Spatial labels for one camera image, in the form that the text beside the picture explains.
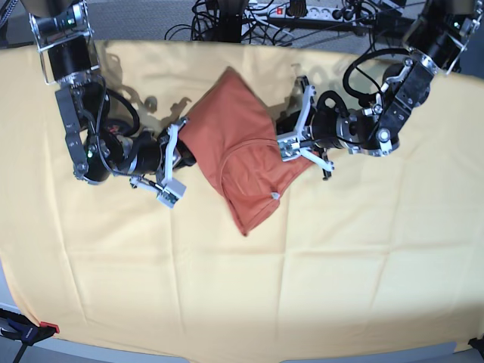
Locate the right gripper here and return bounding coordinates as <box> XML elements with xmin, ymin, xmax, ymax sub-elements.
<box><xmin>120</xmin><ymin>117</ymin><xmax>197</xmax><ymax>185</ymax></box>

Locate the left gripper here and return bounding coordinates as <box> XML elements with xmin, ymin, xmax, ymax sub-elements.
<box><xmin>275</xmin><ymin>76</ymin><xmax>360</xmax><ymax>181</ymax></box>

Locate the terracotta orange T-shirt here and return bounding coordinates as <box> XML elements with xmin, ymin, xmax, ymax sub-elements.
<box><xmin>178</xmin><ymin>67</ymin><xmax>311</xmax><ymax>235</ymax></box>

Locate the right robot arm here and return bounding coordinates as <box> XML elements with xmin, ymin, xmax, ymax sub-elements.
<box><xmin>22</xmin><ymin>1</ymin><xmax>196</xmax><ymax>190</ymax></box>

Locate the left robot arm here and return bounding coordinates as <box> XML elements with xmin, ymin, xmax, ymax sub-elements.
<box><xmin>276</xmin><ymin>1</ymin><xmax>483</xmax><ymax>179</ymax></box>

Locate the white power strip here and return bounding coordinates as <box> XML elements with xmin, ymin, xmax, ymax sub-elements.
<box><xmin>245</xmin><ymin>2</ymin><xmax>374</xmax><ymax>29</ymax></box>

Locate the yellow table cloth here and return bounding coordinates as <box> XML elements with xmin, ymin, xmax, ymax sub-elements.
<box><xmin>1</xmin><ymin>47</ymin><xmax>483</xmax><ymax>362</ymax></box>

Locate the blue black bar clamp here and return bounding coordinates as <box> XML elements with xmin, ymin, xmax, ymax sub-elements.
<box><xmin>1</xmin><ymin>309</ymin><xmax>60</xmax><ymax>363</ymax></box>

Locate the black clamp right corner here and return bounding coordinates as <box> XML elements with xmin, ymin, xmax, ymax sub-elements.
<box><xmin>468</xmin><ymin>336</ymin><xmax>484</xmax><ymax>359</ymax></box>

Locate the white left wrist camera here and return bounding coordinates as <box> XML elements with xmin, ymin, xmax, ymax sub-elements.
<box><xmin>277</xmin><ymin>138</ymin><xmax>300</xmax><ymax>162</ymax></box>

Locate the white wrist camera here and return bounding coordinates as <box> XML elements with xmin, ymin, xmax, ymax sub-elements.
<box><xmin>157</xmin><ymin>179</ymin><xmax>186</xmax><ymax>209</ymax></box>
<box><xmin>277</xmin><ymin>138</ymin><xmax>300</xmax><ymax>162</ymax></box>

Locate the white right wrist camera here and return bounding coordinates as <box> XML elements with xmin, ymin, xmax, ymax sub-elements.
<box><xmin>157</xmin><ymin>179</ymin><xmax>186</xmax><ymax>209</ymax></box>

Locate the black table stand post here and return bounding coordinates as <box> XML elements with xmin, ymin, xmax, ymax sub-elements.
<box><xmin>216</xmin><ymin>0</ymin><xmax>247</xmax><ymax>43</ymax></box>

